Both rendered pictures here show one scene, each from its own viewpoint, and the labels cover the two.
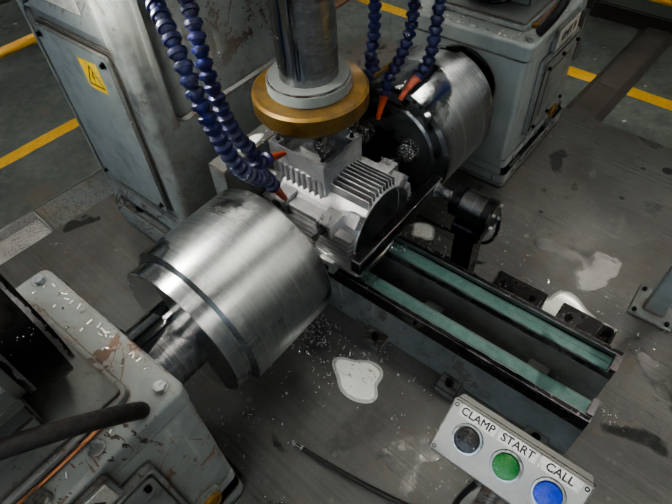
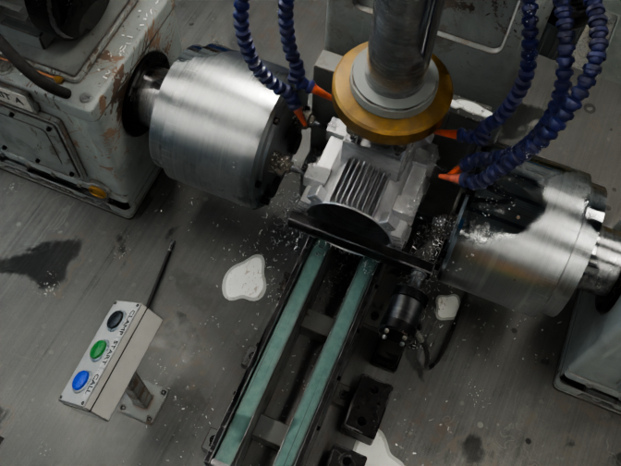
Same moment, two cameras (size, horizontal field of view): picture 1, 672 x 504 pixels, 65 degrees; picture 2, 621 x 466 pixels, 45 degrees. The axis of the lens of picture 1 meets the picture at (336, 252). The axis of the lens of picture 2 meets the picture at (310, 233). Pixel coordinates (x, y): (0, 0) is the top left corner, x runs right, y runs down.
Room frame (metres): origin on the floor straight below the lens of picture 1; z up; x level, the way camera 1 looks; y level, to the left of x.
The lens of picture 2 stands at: (0.35, -0.59, 2.12)
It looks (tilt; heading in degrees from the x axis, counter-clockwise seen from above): 63 degrees down; 68
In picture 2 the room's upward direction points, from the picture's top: 3 degrees clockwise
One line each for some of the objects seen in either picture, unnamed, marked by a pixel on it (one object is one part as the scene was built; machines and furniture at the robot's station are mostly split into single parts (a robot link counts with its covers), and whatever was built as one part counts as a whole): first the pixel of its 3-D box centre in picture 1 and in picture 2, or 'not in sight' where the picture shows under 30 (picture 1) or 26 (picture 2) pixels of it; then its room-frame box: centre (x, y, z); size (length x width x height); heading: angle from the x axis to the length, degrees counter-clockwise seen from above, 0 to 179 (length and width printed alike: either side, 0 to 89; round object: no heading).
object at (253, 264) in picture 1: (208, 309); (207, 116); (0.46, 0.20, 1.04); 0.37 x 0.25 x 0.25; 138
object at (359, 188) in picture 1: (337, 203); (368, 183); (0.69, -0.01, 1.01); 0.20 x 0.19 x 0.19; 48
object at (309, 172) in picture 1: (316, 154); (383, 135); (0.71, 0.02, 1.11); 0.12 x 0.11 x 0.07; 48
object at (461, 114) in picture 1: (424, 114); (532, 235); (0.90, -0.20, 1.04); 0.41 x 0.25 x 0.25; 138
